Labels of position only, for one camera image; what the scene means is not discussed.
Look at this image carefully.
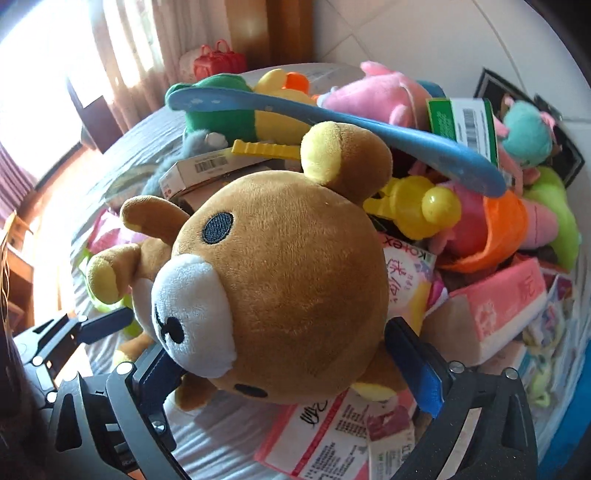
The pale pink bag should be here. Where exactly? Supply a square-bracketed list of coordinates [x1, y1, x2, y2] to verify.
[177, 47, 205, 80]

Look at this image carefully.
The pink white printed packet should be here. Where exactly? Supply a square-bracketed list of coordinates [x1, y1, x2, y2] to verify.
[253, 387, 417, 480]

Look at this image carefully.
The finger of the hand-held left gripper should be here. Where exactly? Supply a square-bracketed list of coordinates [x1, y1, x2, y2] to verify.
[14, 306, 136, 366]

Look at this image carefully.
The teal plush toy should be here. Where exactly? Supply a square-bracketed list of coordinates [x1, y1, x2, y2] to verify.
[500, 100, 556, 168]

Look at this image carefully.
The lime green plush toy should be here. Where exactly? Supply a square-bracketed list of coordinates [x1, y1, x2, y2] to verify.
[521, 165, 581, 274]

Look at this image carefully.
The green frog plush toy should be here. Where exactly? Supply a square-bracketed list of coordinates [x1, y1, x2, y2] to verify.
[164, 73, 260, 145]

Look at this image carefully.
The red handbag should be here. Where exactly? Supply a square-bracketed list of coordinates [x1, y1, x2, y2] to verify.
[192, 40, 249, 82]

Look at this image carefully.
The pale yellow plush toy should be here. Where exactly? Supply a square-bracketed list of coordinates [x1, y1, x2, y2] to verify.
[523, 313, 576, 408]

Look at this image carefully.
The yellow plastic clip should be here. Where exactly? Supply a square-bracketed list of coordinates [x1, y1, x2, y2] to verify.
[230, 137, 304, 161]

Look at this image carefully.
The small red white packet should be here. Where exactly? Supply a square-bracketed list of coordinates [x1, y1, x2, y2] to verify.
[364, 405, 417, 463]

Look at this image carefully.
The yellow plastic toy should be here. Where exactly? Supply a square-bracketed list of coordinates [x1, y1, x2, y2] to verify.
[361, 174, 463, 241]

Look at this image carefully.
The pink tissue pack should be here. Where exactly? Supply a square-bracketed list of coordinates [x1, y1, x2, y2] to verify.
[421, 255, 551, 368]

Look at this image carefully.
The dark green white box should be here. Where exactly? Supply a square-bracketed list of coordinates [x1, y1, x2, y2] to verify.
[425, 96, 502, 168]

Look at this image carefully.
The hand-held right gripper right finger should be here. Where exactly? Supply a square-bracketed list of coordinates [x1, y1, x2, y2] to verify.
[384, 316, 540, 480]

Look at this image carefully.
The black picture frame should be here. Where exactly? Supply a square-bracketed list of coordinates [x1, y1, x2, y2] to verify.
[472, 67, 585, 186]

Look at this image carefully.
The white red toothpaste box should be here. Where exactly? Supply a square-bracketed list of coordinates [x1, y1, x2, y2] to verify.
[158, 149, 274, 200]

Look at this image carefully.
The orange plush toy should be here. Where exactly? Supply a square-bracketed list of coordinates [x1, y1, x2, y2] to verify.
[435, 188, 530, 274]

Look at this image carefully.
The beige curtain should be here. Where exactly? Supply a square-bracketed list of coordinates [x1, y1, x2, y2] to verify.
[64, 0, 232, 154]

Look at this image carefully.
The pink plush with blue part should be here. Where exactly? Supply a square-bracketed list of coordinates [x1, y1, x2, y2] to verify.
[165, 84, 509, 200]

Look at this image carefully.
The pink plush toy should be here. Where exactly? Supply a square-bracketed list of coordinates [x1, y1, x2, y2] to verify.
[318, 60, 433, 133]

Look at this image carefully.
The brown bear plush toy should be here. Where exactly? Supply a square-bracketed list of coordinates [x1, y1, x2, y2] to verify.
[86, 120, 403, 412]

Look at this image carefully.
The wooden window frame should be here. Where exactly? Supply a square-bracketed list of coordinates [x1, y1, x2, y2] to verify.
[224, 0, 317, 66]

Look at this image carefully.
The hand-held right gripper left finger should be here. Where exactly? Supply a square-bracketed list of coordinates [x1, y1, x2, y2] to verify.
[47, 343, 191, 480]

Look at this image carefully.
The white pink pad packet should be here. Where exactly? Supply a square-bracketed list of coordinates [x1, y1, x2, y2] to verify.
[378, 232, 438, 339]

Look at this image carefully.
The grey plush toy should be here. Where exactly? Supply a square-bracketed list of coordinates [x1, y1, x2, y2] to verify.
[142, 128, 232, 195]

